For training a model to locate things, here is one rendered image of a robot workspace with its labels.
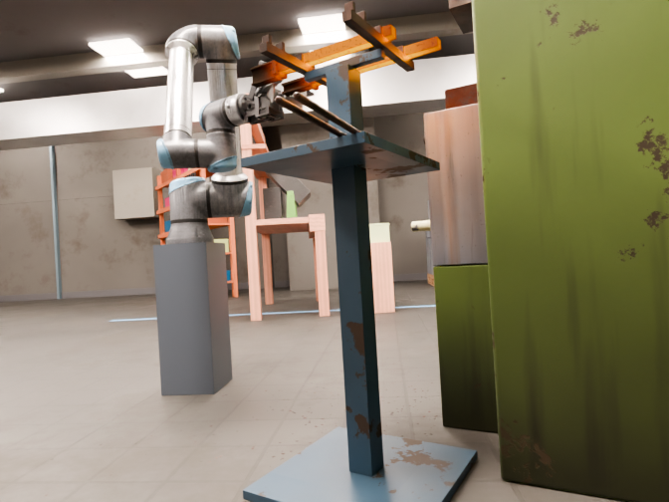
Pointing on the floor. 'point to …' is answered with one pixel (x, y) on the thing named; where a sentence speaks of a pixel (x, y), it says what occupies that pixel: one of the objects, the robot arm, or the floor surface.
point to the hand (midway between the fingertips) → (299, 84)
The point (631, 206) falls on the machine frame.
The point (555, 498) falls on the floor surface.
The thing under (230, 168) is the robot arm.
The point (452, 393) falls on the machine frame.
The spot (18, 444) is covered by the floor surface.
